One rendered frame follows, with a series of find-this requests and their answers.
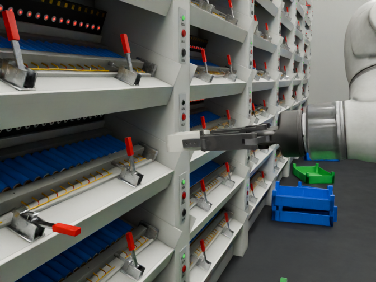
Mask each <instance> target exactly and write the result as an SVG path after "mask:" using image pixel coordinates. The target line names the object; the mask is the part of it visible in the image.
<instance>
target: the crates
mask: <svg viewBox="0 0 376 282"><path fill-rule="evenodd" d="M303 159H304V160H305V161H311V159H310V157H309V154H308V153H307V154H306V155H304V157H303ZM314 161H334V162H339V161H340V160H339V159H333V160H314ZM292 174H294V175H295V176H296V177H298V178H299V179H301V180H302V181H303V182H305V183H307V184H334V180H335V172H331V173H329V172H327V171H325V170H324V169H322V168H320V167H319V163H316V166H300V167H296V164H295V163H293V171H292ZM279 183H280V181H276V185H275V189H274V190H273V191H272V198H271V209H272V220H274V221H281V222H292V223H303V224H313V225H324V226H330V227H333V222H337V206H334V200H335V195H333V191H332V189H333V186H332V185H329V186H327V189H321V188H316V187H309V186H302V182H301V181H299V182H298V186H297V187H293V186H279Z"/></svg>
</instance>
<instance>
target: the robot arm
mask: <svg viewBox="0 0 376 282"><path fill-rule="evenodd" d="M344 59H345V71H346V78H347V81H348V83H349V100H346V101H343V103H342V101H335V102H326V103H320V104H309V105H307V107H306V111H305V113H304V112H303V111H302V110H290V111H282V112H281V113H280V114H279V117H278V126H271V124H270V123H261V124H259V125H248V126H244V127H237V128H225V129H221V128H219V129H217V130H212V131H210V130H199V131H186V132H178V133H174V134H173V135H166V136H165V138H166V147H167V152H182V151H202V152H206V151H227V150H241V149H246V150H253V151H255V150H257V149H269V146H272V145H275V144H278V145H279V146H280V151H281V154H282V155H283V156H284V157H304V155H306V154H307V153H308V154H309V157H310V159H311V160H312V161H314V160H333V159H339V160H344V159H346V154H347V159H357V160H361V161H366V162H374V163H376V0H372V1H369V2H367V3H365V4H363V5H362V6H361V7H359V8H358V9H357V10H356V11H355V13H354V14H353V16H352V17H351V19H350V21H349V24H348V26H347V29H346V33H345V40H344ZM343 104H344V109H343Z"/></svg>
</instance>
